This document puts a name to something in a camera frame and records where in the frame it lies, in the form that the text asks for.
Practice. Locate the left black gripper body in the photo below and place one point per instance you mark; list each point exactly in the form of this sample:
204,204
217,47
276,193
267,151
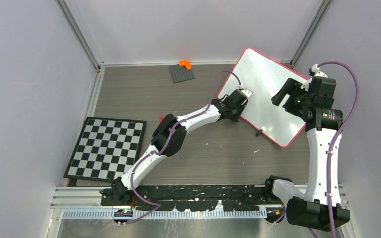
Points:
236,112

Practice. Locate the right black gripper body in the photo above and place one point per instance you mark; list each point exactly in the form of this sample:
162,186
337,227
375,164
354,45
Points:
297,99

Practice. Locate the pink framed whiteboard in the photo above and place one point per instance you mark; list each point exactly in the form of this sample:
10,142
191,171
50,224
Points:
264,77

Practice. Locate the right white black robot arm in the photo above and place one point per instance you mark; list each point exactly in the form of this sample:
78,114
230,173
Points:
320,206

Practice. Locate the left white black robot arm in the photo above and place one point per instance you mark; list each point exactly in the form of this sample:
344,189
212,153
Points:
170,134

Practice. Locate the grey studded baseplate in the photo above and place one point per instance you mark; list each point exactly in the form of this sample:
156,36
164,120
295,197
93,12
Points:
180,74

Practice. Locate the orange curved plastic piece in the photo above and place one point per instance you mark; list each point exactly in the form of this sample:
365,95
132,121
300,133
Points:
185,64

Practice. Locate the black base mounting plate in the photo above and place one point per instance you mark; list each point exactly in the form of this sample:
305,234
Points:
196,198

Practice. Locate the black white checkerboard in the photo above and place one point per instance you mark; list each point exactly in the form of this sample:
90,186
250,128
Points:
106,149

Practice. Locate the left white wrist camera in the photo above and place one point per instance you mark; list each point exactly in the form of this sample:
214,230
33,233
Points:
246,92

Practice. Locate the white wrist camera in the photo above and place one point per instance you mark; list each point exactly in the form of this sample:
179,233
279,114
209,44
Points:
314,71
246,92

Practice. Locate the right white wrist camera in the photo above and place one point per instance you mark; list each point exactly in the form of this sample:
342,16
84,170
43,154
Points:
314,71

